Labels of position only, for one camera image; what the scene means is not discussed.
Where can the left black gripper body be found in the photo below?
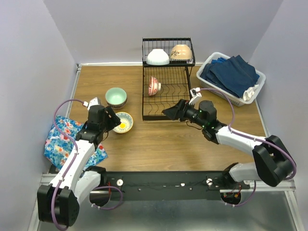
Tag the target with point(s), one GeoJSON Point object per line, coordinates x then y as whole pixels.
{"type": "Point", "coordinates": [102, 128]}

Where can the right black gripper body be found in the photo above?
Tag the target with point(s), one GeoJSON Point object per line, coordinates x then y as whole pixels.
{"type": "Point", "coordinates": [190, 113]}

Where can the yellow dotted teal bowl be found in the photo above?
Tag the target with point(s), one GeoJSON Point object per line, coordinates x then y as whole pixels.
{"type": "Point", "coordinates": [126, 123]}

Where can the mint green bowl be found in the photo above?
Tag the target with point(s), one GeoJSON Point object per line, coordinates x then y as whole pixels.
{"type": "Point", "coordinates": [115, 93]}

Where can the red white patterned bowl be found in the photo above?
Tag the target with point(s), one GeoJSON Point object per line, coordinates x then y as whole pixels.
{"type": "Point", "coordinates": [154, 86]}

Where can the black wire dish rack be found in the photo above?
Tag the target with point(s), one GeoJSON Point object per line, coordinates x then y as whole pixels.
{"type": "Point", "coordinates": [174, 77]}

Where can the beige floral bowl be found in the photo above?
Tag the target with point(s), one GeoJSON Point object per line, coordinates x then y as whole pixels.
{"type": "Point", "coordinates": [181, 52]}

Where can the white ribbed bowl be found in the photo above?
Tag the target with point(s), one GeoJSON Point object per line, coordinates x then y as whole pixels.
{"type": "Point", "coordinates": [157, 57]}

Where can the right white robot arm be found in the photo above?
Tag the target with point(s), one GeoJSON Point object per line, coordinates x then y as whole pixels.
{"type": "Point", "coordinates": [272, 162]}

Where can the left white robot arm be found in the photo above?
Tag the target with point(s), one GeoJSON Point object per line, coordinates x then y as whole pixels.
{"type": "Point", "coordinates": [59, 201]}

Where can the white plastic basket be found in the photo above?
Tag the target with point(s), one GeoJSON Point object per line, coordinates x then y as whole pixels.
{"type": "Point", "coordinates": [234, 100]}

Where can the blue floral cloth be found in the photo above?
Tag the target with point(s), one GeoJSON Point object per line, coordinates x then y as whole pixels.
{"type": "Point", "coordinates": [58, 147]}

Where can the dark blue folded cloth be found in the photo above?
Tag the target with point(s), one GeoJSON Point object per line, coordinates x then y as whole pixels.
{"type": "Point", "coordinates": [233, 75]}

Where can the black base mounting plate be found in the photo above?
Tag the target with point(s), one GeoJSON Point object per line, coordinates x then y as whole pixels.
{"type": "Point", "coordinates": [164, 185]}

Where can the white crumpled cloth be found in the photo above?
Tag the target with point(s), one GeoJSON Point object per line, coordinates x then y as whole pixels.
{"type": "Point", "coordinates": [248, 94]}

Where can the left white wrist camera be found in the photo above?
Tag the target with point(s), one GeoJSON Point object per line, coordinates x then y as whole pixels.
{"type": "Point", "coordinates": [93, 102]}

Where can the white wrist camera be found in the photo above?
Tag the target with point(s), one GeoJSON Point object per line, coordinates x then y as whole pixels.
{"type": "Point", "coordinates": [93, 102]}
{"type": "Point", "coordinates": [196, 95]}

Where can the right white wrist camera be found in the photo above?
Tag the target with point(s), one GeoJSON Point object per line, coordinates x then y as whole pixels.
{"type": "Point", "coordinates": [196, 95]}

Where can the aluminium frame rail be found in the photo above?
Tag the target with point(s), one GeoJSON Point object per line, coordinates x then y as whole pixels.
{"type": "Point", "coordinates": [60, 200]}

